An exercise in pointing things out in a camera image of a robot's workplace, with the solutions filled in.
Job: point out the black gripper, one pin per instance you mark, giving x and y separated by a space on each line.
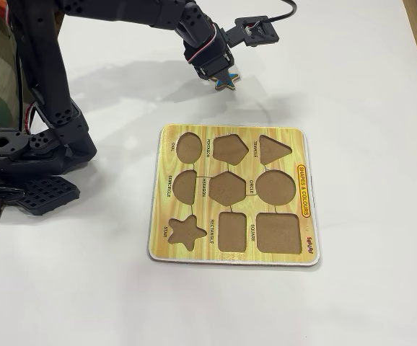
211 69

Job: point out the blue star puzzle piece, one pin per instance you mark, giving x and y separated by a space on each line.
233 82

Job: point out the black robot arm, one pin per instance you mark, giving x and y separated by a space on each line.
53 90

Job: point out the wooden shape puzzle board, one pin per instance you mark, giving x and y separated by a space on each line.
230 194

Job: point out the black grid clamp plate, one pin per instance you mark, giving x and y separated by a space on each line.
46 196

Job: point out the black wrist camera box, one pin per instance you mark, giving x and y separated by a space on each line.
259 32

